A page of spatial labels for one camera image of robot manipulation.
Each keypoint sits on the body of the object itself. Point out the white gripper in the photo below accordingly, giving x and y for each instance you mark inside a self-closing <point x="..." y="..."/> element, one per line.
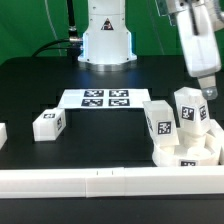
<point x="197" y="22"/>

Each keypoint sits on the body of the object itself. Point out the white round stool seat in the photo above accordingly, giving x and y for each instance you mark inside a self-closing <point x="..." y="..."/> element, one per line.
<point x="194" y="156"/>

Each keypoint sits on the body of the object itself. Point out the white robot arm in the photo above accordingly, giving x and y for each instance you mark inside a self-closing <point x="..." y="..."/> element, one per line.
<point x="107" y="43"/>

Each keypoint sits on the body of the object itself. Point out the white marker tag sheet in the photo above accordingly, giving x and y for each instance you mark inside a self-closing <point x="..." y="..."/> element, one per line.
<point x="103" y="98"/>

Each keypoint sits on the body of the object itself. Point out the white U-shaped fence frame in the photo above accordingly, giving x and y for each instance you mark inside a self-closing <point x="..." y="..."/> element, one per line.
<point x="92" y="163"/>

